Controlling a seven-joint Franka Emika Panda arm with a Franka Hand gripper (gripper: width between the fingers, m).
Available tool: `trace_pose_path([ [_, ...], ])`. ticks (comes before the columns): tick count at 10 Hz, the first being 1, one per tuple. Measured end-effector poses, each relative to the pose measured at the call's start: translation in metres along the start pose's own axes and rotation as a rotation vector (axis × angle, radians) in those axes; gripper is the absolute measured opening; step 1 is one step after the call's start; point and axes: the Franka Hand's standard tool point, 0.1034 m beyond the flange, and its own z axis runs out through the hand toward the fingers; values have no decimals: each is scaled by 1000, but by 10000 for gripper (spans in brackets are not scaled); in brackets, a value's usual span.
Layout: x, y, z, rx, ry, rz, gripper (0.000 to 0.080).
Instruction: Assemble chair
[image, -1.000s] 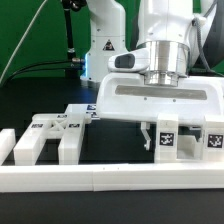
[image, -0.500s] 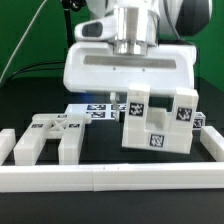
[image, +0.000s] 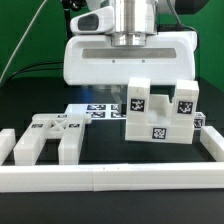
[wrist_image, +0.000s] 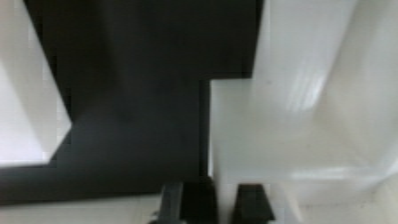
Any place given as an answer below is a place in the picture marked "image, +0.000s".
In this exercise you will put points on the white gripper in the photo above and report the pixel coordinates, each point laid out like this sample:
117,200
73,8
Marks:
93,60

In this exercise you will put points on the white chair seat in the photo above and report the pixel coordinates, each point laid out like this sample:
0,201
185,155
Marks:
158,127

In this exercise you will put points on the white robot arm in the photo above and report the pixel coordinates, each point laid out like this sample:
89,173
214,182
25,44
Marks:
119,41

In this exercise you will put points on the white tag base sheet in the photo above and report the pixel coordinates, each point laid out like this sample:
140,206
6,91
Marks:
97,111

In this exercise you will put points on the right white tagged cube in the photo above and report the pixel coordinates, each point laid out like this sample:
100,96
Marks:
199,120

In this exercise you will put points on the white chair back frame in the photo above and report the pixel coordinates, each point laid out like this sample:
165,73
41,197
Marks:
67,128

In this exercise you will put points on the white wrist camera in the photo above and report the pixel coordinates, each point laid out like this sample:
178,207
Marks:
95,22

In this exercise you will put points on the black camera stand pole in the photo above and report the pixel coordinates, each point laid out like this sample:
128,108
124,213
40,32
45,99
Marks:
68,6

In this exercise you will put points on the white U-shaped obstacle frame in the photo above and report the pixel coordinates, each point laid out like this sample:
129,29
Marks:
112,177

